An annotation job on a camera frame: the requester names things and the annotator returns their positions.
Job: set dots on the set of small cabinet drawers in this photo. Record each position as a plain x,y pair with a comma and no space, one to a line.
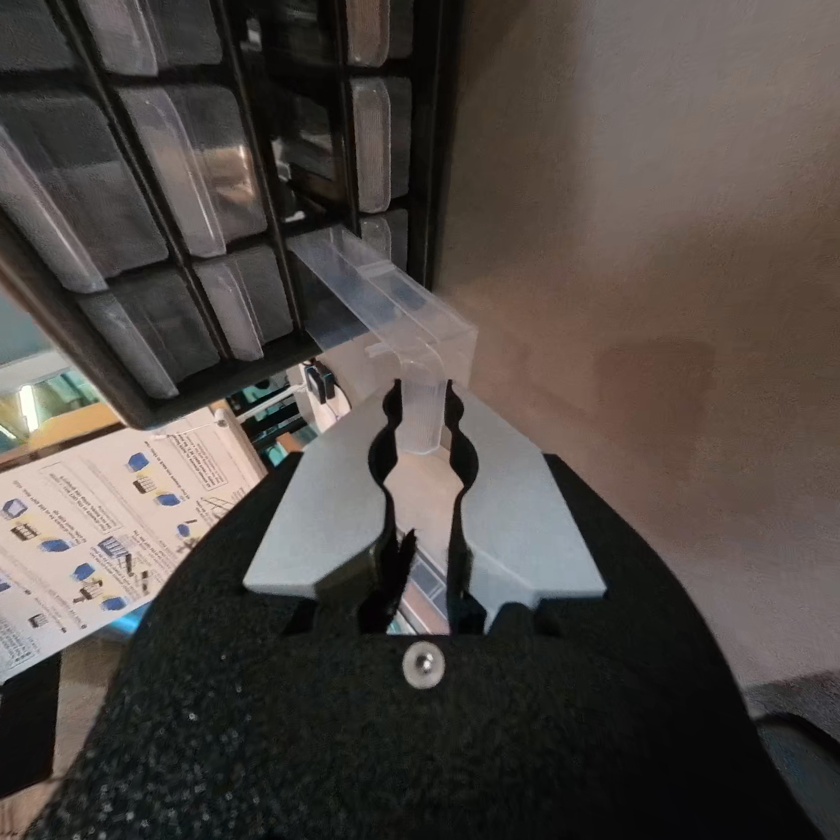
197,164

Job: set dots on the black drawer cabinet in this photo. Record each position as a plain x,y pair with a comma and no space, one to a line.
436,131

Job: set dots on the white instruction sheet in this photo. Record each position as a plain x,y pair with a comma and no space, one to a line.
85,525

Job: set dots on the small black clip device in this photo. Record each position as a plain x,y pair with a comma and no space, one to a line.
320,382

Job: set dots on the clear plastic pulled-out drawer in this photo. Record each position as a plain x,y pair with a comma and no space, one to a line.
394,308

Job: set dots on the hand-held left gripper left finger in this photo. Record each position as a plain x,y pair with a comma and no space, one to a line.
315,525

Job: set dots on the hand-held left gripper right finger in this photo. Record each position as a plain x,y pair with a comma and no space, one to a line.
525,525

